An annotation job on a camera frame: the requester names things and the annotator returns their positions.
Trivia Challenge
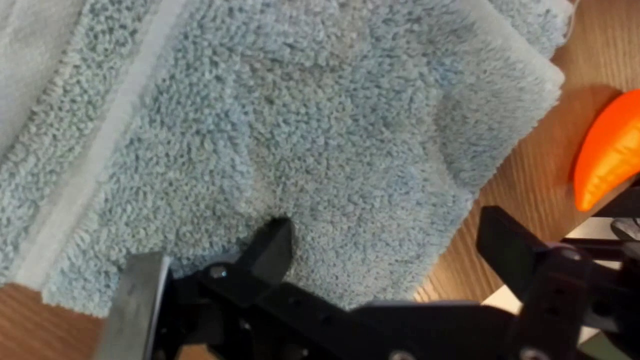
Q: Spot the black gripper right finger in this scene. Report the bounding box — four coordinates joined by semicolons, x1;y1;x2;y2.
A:
478;205;597;317

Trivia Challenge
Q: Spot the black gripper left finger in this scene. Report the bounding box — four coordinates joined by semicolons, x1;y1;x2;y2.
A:
202;216;348;318

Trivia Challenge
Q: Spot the light blue towel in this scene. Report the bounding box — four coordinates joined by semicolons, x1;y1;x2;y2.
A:
0;0;578;318

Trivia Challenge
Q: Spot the orange plastic object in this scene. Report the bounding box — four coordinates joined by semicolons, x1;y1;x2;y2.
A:
572;88;640;216

